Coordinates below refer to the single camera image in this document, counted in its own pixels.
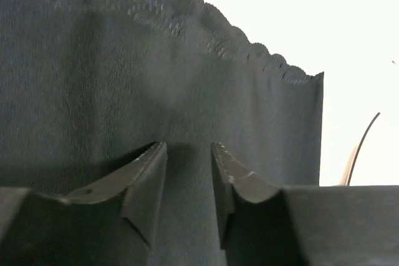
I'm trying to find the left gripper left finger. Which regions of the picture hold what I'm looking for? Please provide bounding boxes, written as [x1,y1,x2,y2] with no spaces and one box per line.
[1,142,167,265]

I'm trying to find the black cloth placemat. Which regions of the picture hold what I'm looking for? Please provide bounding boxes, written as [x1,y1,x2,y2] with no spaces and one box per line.
[1,0,324,265]

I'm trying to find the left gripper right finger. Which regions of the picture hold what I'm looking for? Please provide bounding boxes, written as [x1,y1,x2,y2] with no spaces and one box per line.
[211,143,398,265]

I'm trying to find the white square plate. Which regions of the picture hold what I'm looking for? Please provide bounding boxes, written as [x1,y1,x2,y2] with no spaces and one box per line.
[338,112,382,187]

